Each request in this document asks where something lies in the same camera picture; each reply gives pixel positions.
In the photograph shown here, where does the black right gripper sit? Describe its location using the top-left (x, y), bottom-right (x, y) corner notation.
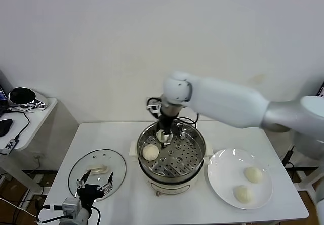
top-left (158, 114), bottom-right (184, 149)

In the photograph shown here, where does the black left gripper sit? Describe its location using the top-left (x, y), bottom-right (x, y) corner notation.
top-left (75, 170), bottom-right (114, 203)

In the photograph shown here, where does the round glass pot lid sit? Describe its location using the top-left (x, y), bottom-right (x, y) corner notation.
top-left (67, 148), bottom-right (127, 202)

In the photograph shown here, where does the stainless steel steamer pot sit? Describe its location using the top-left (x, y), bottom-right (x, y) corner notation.
top-left (129, 120), bottom-right (213, 178)

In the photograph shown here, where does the cream electric cooker base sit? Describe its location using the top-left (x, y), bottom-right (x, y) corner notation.
top-left (138, 156), bottom-right (210, 197)

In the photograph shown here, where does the large white plate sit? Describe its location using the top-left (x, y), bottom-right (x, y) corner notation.
top-left (207, 148), bottom-right (274, 210)

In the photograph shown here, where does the white side table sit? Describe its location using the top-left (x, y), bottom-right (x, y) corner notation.
top-left (0, 97), bottom-right (79, 198)

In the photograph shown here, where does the small labelled adapter box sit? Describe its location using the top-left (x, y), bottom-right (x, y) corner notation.
top-left (0, 139), bottom-right (20, 156)

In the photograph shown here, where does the black computer mouse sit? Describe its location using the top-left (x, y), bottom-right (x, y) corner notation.
top-left (0, 119), bottom-right (13, 138)

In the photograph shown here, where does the shiny chrome helmet-shaped device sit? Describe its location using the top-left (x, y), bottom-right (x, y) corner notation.
top-left (7, 87), bottom-right (49, 112)

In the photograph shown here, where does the grey laptop with blue screen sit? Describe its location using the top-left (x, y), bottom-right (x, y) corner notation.
top-left (0, 70), bottom-right (13, 116)

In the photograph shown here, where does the black cooker power cord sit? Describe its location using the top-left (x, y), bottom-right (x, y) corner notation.
top-left (177, 117), bottom-right (201, 130)

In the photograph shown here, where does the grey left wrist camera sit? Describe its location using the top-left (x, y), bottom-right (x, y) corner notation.
top-left (62, 197), bottom-right (83, 217)

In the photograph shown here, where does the thin black desk cable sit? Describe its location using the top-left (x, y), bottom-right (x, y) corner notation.
top-left (0, 107), bottom-right (30, 145)

